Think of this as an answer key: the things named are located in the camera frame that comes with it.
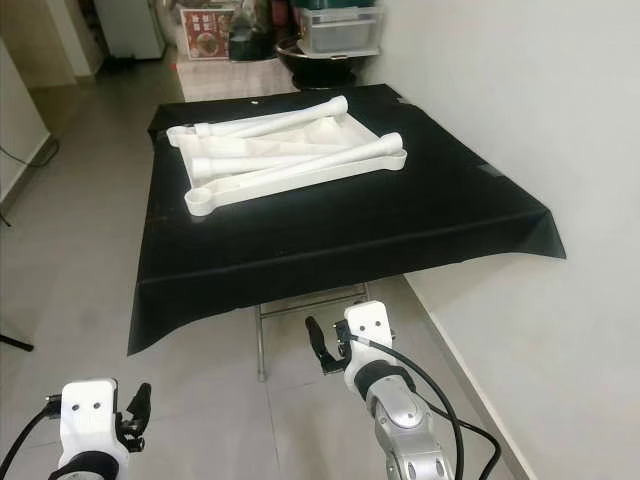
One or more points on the clear tape patch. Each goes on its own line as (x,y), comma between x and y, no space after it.
(490,170)

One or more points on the black tablecloth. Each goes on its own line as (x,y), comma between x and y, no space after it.
(360,240)

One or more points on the metal folding table frame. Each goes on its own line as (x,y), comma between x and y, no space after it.
(310,305)

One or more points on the white plastic table top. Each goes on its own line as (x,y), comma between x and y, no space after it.
(290,184)

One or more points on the dark green lid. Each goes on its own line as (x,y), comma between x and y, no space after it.
(335,4)

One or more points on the white appliance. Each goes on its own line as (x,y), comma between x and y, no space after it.
(130,25)

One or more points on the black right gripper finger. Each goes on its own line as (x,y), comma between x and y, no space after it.
(343,332)
(319,337)

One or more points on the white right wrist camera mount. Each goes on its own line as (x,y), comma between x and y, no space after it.
(368,322)

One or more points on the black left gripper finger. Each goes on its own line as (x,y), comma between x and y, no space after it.
(139,402)

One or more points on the black wok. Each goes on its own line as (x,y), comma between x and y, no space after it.
(315,72)

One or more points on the red printed box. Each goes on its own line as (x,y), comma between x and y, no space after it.
(205,40)

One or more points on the clear plastic storage box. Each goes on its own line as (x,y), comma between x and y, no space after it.
(340,32)

